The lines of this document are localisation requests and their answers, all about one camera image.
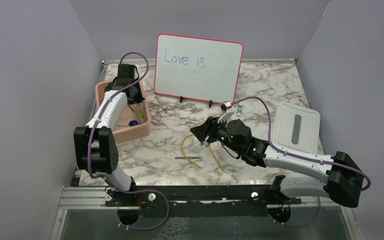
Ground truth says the black metal rod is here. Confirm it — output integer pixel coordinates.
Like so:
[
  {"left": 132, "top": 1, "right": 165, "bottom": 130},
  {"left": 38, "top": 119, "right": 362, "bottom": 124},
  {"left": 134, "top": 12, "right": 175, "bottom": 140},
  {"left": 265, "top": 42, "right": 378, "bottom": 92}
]
[{"left": 174, "top": 156, "right": 202, "bottom": 160}]

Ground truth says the pink framed whiteboard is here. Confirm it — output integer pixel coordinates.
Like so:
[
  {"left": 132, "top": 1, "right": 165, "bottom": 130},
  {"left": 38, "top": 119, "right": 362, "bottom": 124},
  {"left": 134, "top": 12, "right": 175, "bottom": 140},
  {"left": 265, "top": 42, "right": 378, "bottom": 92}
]
[{"left": 153, "top": 33, "right": 244, "bottom": 104}]

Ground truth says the yellow rubber tube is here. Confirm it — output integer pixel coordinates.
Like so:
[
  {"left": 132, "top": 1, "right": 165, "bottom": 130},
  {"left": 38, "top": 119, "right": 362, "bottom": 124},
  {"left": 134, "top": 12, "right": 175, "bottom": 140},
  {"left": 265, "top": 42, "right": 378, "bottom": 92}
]
[{"left": 180, "top": 134, "right": 225, "bottom": 171}]

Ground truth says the pink plastic bin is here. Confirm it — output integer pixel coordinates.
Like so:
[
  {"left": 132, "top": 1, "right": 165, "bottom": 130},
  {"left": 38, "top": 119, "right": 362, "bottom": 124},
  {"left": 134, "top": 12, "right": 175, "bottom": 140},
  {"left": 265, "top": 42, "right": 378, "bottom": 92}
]
[{"left": 86, "top": 78, "right": 151, "bottom": 144}]

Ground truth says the graduated cylinder blue base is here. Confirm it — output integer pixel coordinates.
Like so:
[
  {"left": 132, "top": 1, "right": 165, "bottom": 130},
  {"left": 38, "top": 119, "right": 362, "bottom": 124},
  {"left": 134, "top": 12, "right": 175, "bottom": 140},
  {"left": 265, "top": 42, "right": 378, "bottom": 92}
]
[{"left": 128, "top": 120, "right": 139, "bottom": 127}]

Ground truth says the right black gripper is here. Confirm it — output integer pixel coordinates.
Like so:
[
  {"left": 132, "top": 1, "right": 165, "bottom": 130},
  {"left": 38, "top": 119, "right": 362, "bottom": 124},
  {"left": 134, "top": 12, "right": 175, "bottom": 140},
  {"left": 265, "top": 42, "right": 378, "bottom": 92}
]
[{"left": 190, "top": 114, "right": 242, "bottom": 155}]

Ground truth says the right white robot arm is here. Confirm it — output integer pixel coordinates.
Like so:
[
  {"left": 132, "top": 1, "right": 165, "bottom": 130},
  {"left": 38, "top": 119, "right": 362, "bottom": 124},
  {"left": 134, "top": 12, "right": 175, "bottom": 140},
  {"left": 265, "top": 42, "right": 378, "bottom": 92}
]
[{"left": 190, "top": 117, "right": 364, "bottom": 208}]

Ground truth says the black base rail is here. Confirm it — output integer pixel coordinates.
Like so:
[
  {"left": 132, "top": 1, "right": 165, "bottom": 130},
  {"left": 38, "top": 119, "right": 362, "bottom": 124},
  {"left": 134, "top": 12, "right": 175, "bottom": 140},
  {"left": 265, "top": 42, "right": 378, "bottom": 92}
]
[{"left": 105, "top": 184, "right": 301, "bottom": 218}]

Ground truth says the small green white vial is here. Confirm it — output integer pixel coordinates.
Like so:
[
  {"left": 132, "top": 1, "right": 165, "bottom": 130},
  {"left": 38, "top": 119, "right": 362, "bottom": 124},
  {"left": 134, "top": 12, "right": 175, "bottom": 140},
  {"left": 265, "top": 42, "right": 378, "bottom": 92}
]
[{"left": 236, "top": 103, "right": 243, "bottom": 117}]

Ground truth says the white plastic bin lid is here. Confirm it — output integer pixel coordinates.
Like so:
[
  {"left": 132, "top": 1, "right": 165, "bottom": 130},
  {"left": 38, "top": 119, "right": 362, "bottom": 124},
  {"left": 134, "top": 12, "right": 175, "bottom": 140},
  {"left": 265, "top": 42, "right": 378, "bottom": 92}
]
[{"left": 270, "top": 102, "right": 321, "bottom": 154}]

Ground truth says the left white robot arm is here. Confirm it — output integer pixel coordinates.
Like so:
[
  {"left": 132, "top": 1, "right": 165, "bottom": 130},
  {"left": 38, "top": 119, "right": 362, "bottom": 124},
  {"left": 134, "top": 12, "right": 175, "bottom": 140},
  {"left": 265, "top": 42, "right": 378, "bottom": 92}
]
[{"left": 73, "top": 63, "right": 143, "bottom": 206}]

